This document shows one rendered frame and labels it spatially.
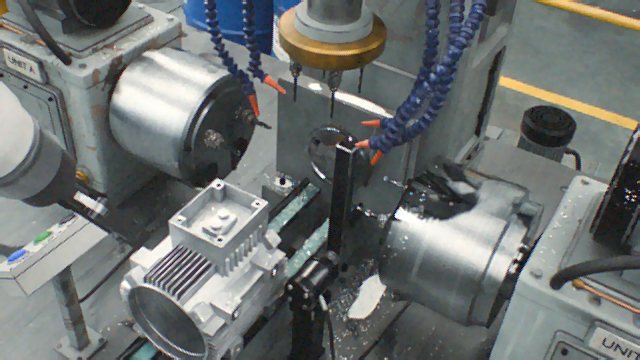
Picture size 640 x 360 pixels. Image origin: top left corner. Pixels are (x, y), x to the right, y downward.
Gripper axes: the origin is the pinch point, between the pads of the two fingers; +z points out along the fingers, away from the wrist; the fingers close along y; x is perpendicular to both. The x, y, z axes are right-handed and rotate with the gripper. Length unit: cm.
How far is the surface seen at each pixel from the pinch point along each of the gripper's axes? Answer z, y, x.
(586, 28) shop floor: 284, -1, -246
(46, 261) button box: 9.7, 14.0, 9.6
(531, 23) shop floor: 276, 28, -233
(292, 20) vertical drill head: 9.6, 0.2, -43.3
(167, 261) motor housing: 10.8, -3.5, 0.5
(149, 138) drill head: 26.1, 23.0, -18.3
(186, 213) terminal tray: 11.7, -1.3, -7.3
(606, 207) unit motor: 9, -56, -33
